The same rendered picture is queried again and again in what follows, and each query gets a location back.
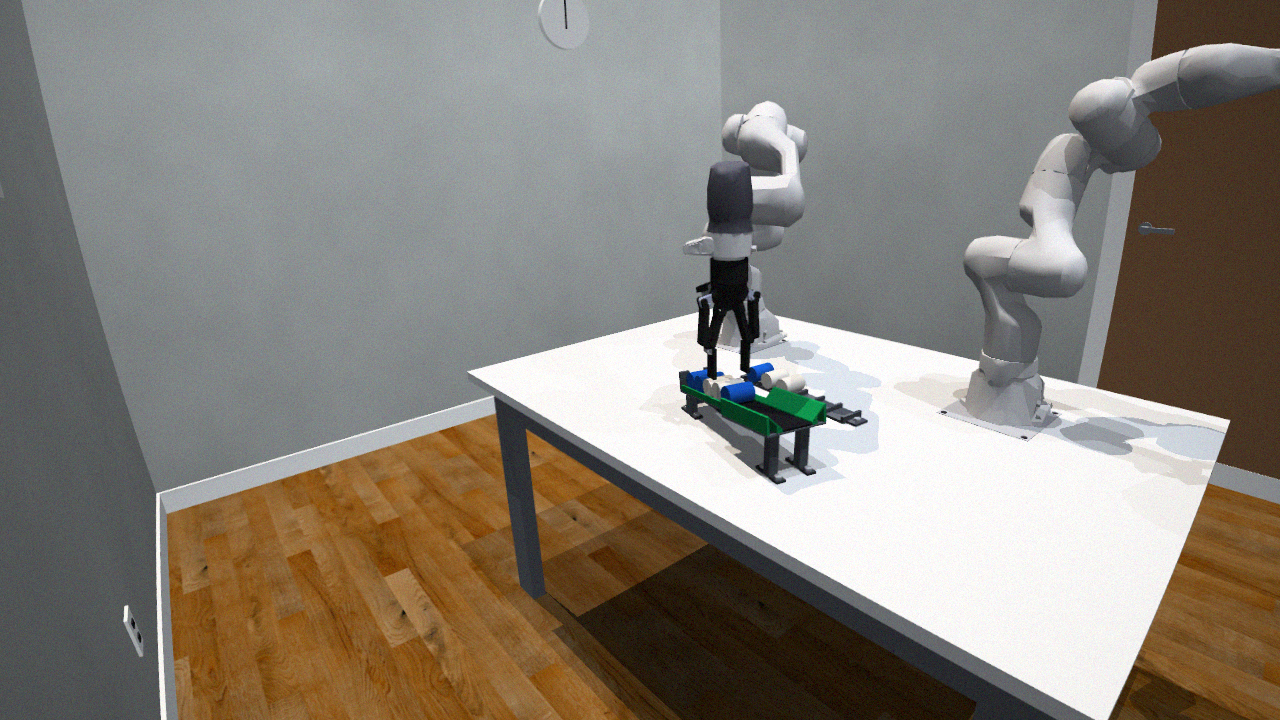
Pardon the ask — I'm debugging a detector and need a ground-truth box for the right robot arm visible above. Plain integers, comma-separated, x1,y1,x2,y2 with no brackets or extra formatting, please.
684,101,806,347

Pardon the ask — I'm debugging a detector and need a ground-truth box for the grey cylinder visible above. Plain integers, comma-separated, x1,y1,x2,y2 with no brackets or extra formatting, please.
776,374,805,393
762,368,788,389
712,378,744,400

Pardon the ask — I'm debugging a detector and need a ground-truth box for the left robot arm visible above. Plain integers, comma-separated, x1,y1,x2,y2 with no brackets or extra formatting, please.
959,44,1280,427

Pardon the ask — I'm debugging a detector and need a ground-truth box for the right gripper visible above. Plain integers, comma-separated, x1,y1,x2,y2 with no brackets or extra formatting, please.
696,258,762,380

